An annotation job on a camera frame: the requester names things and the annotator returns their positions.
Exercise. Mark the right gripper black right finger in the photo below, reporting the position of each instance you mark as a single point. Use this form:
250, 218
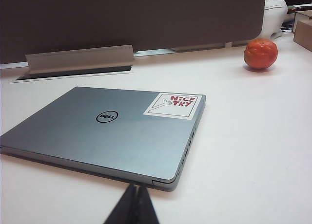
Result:
147, 207

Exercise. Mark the silver Dell laptop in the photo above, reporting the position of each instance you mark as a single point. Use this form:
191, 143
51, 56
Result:
97, 141

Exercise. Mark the orange tangerine fruit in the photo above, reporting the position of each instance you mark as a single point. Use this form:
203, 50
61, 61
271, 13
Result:
260, 54

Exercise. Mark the brown cardboard box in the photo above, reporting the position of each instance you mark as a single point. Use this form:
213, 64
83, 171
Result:
303, 35

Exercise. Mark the brown fabric desk divider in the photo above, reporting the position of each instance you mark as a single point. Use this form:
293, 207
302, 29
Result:
122, 19

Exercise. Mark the white rounded bag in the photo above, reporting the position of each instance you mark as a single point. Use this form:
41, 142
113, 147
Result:
273, 17

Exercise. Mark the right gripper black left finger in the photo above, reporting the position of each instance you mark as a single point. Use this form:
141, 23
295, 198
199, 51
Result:
123, 207

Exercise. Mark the white Nice Try sticker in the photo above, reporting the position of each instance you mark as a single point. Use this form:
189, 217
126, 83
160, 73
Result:
174, 106

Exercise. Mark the light wooden box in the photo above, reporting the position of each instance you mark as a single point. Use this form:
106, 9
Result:
303, 15

